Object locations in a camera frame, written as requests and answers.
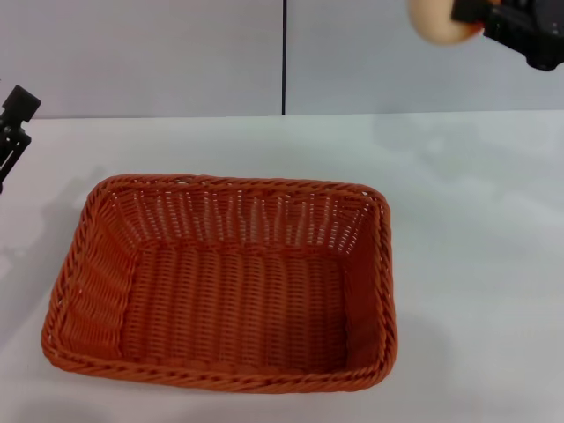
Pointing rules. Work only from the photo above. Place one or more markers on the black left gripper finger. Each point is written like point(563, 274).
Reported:
point(20, 108)

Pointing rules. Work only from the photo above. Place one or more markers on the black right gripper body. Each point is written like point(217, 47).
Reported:
point(529, 31)

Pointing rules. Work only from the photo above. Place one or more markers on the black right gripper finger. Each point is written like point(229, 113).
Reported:
point(471, 11)

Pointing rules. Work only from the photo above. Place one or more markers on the round toy bread bun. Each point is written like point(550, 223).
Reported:
point(434, 22)

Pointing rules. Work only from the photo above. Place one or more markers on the orange woven plastic basket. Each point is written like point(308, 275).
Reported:
point(233, 304)

